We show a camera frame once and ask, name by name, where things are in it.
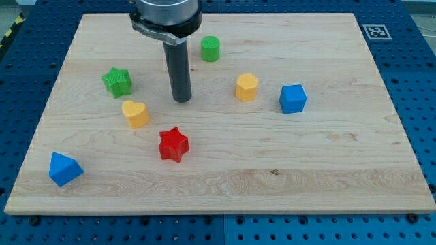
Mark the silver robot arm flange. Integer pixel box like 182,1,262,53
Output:
129,0,202,46

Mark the yellow hexagon block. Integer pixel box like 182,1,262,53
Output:
235,73,259,102

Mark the red star block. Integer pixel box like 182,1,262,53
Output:
158,127,189,163

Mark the light wooden board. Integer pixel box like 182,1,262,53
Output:
5,13,435,216

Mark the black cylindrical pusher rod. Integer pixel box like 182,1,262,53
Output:
163,39,191,103

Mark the blue cube block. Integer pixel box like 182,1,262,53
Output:
279,84,307,114

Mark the green cylinder block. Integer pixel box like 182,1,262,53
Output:
200,36,220,62

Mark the yellow heart block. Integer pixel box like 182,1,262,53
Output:
121,100,150,129

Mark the green star block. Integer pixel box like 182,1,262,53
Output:
102,67,131,99

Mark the blue triangle block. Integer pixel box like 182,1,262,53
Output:
49,152,84,187

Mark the white fiducial marker tag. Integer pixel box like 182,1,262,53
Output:
362,24,392,40

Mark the yellow black hazard tape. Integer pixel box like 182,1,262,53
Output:
1,12,25,49

